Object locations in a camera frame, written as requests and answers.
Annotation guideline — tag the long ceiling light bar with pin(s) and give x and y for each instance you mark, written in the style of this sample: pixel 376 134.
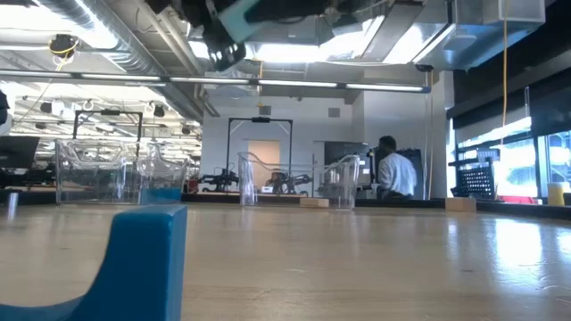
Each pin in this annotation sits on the long ceiling light bar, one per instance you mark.
pixel 294 83

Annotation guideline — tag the yellow cylinder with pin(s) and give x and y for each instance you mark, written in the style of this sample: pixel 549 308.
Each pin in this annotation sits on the yellow cylinder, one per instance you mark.
pixel 556 194

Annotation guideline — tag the natural wood cuboid block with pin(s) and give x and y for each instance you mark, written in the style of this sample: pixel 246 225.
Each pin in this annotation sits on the natural wood cuboid block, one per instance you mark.
pixel 460 204

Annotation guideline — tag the blue wedge block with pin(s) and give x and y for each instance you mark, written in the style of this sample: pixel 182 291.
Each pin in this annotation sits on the blue wedge block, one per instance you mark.
pixel 151 197

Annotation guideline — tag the silver metal post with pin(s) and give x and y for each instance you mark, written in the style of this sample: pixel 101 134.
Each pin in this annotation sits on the silver metal post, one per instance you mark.
pixel 12 205

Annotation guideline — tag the black gantry frame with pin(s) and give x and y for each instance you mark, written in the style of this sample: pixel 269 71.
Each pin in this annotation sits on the black gantry frame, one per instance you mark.
pixel 261 119
pixel 109 112

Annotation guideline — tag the blue arch block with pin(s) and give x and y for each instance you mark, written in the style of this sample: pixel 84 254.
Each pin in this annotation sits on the blue arch block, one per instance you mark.
pixel 143 267

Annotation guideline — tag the clear plastic bin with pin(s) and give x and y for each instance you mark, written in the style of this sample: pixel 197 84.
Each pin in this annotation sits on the clear plastic bin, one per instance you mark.
pixel 98 174
pixel 343 178

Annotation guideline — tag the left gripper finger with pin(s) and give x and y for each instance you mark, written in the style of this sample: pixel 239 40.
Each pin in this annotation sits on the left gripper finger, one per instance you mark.
pixel 290 9

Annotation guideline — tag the black perforated crate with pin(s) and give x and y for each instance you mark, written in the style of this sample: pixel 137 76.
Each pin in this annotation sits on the black perforated crate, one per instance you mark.
pixel 477 182

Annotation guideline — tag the person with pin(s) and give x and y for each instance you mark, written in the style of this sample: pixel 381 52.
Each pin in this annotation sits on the person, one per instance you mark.
pixel 397 174

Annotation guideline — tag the black background robot arm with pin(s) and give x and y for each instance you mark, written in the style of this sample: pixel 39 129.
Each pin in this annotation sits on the black background robot arm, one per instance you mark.
pixel 290 180
pixel 218 179

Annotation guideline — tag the black round ceiling fixture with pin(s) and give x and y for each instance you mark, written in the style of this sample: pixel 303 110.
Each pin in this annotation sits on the black round ceiling fixture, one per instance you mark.
pixel 63 45

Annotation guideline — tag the dark computer monitor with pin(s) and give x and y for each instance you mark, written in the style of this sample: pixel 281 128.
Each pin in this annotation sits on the dark computer monitor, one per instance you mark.
pixel 18 151

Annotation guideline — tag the long mint green block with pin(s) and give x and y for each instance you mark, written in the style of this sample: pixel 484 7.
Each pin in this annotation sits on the long mint green block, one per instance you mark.
pixel 238 20

